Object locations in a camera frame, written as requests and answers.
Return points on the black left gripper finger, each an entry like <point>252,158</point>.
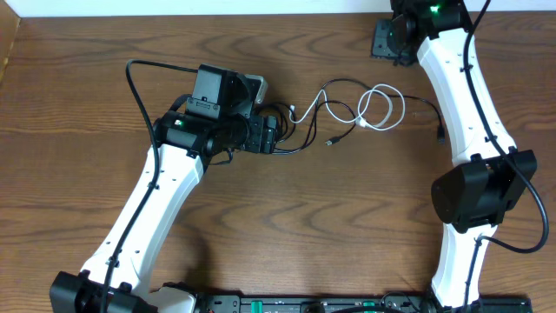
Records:
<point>270,122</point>
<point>268,141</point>

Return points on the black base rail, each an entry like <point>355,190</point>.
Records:
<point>391,302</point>

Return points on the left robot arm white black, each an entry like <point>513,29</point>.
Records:
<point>218,116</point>

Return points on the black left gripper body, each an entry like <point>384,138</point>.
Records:
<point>268,134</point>

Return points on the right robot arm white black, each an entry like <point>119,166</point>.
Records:
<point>489,172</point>

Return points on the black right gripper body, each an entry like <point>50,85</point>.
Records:
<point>386,43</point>

